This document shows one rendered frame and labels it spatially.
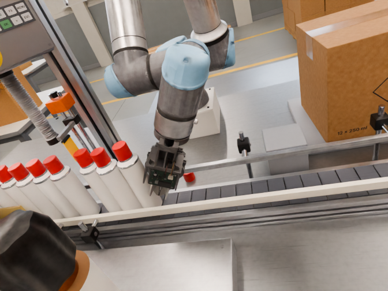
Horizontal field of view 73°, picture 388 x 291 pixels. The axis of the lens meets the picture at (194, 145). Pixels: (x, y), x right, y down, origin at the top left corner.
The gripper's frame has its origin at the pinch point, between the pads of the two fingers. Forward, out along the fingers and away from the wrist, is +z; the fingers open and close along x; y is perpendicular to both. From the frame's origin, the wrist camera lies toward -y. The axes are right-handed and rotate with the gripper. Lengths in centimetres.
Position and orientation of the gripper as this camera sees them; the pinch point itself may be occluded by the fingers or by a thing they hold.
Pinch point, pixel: (160, 189)
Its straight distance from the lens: 66.0
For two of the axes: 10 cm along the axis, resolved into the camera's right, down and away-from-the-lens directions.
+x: 9.7, 2.3, 0.6
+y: -0.9, 6.0, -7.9
